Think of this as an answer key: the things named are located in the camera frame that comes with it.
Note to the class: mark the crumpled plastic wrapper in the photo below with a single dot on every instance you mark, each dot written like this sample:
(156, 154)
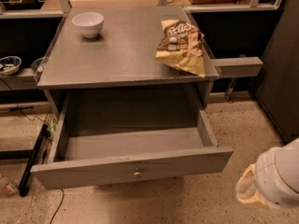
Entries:
(8, 185)

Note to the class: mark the white ceramic bowl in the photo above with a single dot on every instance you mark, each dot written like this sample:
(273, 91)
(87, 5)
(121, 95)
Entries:
(89, 24)

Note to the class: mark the grey top drawer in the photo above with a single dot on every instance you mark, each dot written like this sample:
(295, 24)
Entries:
(118, 141)

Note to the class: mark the grey side shelf block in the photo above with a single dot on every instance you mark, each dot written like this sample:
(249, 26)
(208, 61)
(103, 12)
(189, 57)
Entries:
(238, 67)

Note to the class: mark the blue patterned bowl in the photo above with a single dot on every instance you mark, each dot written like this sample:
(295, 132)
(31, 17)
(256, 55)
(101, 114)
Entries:
(10, 65)

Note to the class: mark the black metal stand leg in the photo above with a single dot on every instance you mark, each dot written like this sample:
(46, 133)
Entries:
(23, 189)

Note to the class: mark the padded gripper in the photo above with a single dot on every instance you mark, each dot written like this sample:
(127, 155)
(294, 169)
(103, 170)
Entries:
(264, 180)

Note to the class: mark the grey drawer cabinet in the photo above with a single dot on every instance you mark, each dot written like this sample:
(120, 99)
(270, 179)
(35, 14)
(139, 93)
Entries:
(114, 81)

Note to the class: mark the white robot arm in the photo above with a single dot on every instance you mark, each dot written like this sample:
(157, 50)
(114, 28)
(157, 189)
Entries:
(273, 180)

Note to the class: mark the yellow brown chip bag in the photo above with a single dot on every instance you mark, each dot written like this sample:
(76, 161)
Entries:
(181, 47)

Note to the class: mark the small dark bowl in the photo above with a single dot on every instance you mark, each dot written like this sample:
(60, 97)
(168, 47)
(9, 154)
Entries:
(39, 64)

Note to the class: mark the grey left shelf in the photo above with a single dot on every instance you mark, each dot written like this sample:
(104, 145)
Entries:
(24, 79)

